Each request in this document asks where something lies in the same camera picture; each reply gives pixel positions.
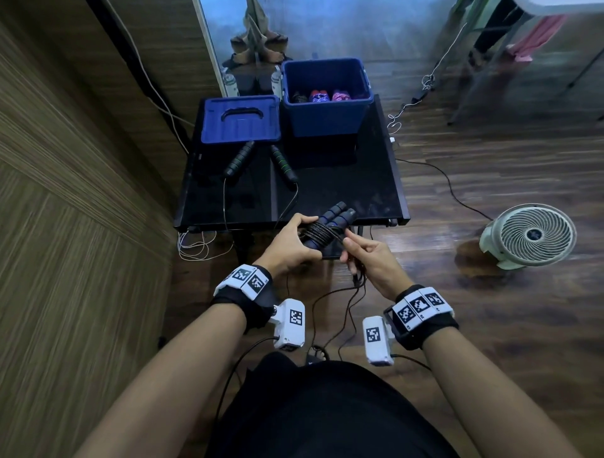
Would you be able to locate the white floor fan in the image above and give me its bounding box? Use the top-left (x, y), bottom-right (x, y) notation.
top-left (479, 203), bottom-right (578, 271)

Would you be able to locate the person's left hand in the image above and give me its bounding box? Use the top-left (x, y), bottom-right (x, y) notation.
top-left (254, 213), bottom-right (324, 279)

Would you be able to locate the black camera cable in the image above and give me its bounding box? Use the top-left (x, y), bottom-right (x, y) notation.
top-left (391, 354), bottom-right (433, 371)
top-left (207, 335), bottom-right (280, 458)

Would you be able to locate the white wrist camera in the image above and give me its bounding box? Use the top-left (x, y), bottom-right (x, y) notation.
top-left (362, 315), bottom-right (396, 367)
top-left (269, 298), bottom-right (306, 352)

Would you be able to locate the person's black clothing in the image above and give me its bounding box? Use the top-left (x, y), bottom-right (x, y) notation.
top-left (205, 351), bottom-right (461, 458)

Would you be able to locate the white cable coil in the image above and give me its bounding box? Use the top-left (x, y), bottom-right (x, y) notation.
top-left (177, 230), bottom-right (235, 263)

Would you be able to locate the person's right forearm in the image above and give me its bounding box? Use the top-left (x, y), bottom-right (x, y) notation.
top-left (422, 327), bottom-right (584, 458)

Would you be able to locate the thin white hanging cable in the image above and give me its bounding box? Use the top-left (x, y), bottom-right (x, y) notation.
top-left (386, 21), bottom-right (468, 135)

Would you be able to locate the black glossy low table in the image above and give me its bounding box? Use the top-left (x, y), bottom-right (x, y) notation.
top-left (173, 94), bottom-right (411, 260)

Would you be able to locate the black green-striped jump rope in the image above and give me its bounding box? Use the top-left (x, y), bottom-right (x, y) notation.
top-left (223, 140), bottom-right (301, 232)

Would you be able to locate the white wall cable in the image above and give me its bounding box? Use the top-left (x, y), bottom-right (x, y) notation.
top-left (103, 0), bottom-right (195, 157)

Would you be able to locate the black wristband with marker tags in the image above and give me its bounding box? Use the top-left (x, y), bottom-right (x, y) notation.
top-left (383, 284), bottom-right (459, 352)
top-left (211, 264), bottom-right (279, 333)

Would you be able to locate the blue bin lid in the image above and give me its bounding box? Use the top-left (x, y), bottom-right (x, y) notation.
top-left (200, 95), bottom-right (282, 145)

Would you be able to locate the black floor cable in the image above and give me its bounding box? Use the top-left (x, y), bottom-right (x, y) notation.
top-left (395, 158), bottom-right (494, 221)

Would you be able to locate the pink hanging cloth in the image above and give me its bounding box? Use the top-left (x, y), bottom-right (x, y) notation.
top-left (507, 14), bottom-right (567, 62)

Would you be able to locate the blue plastic bin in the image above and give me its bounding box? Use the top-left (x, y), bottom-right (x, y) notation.
top-left (281, 57), bottom-right (374, 138)

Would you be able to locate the person's left forearm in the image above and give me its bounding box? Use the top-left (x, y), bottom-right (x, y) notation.
top-left (75, 304), bottom-right (247, 458)

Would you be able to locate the person's right hand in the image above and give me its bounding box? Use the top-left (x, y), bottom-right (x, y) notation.
top-left (339, 228), bottom-right (416, 303)

